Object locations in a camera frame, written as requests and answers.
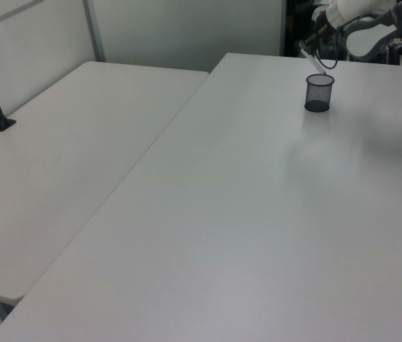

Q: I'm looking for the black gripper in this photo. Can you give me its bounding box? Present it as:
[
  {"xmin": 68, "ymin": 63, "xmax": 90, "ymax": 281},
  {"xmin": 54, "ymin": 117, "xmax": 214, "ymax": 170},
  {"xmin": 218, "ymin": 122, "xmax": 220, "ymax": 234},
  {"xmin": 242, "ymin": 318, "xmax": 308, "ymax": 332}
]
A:
[{"xmin": 304, "ymin": 6, "xmax": 331, "ymax": 47}]

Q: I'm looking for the blue and white marker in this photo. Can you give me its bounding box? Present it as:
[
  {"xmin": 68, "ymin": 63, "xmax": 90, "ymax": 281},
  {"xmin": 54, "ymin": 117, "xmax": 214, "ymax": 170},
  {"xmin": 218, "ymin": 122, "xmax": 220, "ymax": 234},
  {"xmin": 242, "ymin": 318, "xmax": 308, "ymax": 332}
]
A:
[{"xmin": 298, "ymin": 40, "xmax": 327, "ymax": 76}]

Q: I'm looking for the black mesh pen cup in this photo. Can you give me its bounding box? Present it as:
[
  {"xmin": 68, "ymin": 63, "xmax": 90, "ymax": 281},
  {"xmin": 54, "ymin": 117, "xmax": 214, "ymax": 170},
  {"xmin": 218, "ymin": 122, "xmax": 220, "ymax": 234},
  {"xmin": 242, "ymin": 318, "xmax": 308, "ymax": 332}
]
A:
[{"xmin": 304, "ymin": 73, "xmax": 335, "ymax": 113}]

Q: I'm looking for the white side table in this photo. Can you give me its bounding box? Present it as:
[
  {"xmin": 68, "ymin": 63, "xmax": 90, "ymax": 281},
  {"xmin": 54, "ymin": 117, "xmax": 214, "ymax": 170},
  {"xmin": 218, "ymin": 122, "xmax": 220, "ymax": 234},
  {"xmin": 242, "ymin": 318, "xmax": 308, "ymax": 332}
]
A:
[{"xmin": 0, "ymin": 61, "xmax": 211, "ymax": 304}]

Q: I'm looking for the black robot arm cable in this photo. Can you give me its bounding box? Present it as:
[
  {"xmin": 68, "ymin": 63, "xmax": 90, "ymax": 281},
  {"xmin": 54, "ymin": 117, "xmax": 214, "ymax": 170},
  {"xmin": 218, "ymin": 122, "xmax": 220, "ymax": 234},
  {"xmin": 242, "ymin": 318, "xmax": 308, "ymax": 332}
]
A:
[{"xmin": 314, "ymin": 25, "xmax": 340, "ymax": 71}]

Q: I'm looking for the grey partition frame post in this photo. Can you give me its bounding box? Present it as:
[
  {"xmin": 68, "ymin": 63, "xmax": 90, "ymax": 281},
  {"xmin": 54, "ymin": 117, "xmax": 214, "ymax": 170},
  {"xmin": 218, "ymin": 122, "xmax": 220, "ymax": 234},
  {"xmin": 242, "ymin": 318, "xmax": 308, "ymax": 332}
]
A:
[{"xmin": 82, "ymin": 0, "xmax": 107, "ymax": 63}]

